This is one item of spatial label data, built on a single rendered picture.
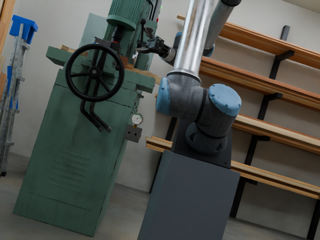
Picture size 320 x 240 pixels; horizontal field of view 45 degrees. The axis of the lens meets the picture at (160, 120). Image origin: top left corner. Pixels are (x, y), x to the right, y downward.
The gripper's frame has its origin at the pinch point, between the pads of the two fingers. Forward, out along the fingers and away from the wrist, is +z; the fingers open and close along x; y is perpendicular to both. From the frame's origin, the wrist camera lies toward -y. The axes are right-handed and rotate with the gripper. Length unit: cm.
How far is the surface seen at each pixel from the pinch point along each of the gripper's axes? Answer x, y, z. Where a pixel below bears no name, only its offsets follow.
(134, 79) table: 23.1, 2.9, -5.4
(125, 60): 12.7, -7.4, -2.9
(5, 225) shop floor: 111, -10, 30
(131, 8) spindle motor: -16.9, -10.3, 2.0
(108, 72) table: 25.8, 1.7, 10.4
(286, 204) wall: 50, -68, -329
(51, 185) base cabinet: 90, -18, 9
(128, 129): 50, 7, -9
